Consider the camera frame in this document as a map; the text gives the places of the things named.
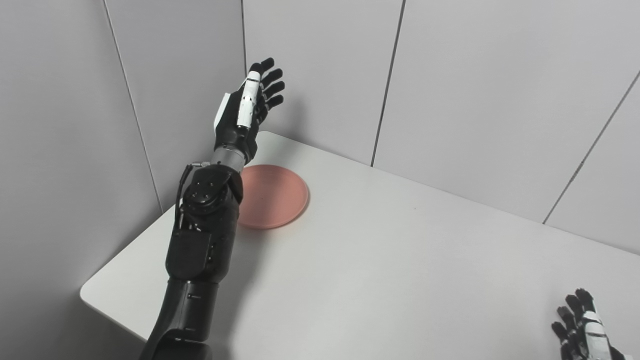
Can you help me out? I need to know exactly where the pink round plate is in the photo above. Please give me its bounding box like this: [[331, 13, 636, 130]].
[[237, 164, 309, 230]]

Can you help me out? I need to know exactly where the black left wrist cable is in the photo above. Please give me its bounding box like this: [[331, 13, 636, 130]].
[[173, 161, 211, 231]]

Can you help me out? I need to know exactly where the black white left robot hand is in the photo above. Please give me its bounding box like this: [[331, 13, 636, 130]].
[[213, 57, 286, 166]]

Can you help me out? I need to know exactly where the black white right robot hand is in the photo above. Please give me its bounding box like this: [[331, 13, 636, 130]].
[[551, 288, 632, 360]]

